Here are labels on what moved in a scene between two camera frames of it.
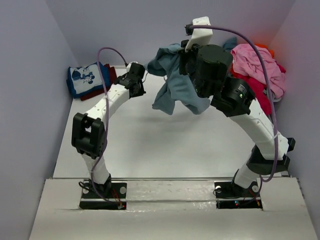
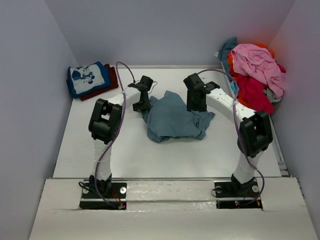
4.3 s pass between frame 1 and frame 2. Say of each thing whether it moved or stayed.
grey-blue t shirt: moved
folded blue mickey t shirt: stayed
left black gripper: moved
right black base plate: stayed
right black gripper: moved
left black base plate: stayed
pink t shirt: stayed
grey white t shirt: stayed
